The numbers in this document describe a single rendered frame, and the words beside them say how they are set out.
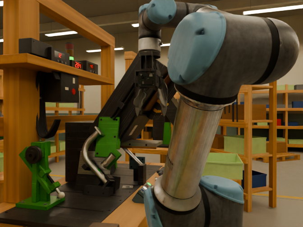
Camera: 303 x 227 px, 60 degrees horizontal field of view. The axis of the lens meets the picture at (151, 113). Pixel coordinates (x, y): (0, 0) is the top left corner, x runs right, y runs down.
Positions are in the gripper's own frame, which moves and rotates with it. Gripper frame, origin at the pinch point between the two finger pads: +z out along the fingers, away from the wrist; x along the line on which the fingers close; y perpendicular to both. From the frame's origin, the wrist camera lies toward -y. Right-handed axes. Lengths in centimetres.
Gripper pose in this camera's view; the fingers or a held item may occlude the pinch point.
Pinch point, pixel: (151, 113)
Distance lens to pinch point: 89.4
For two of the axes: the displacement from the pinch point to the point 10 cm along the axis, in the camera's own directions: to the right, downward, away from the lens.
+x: 9.7, 0.0, -2.6
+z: 0.0, 10.0, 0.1
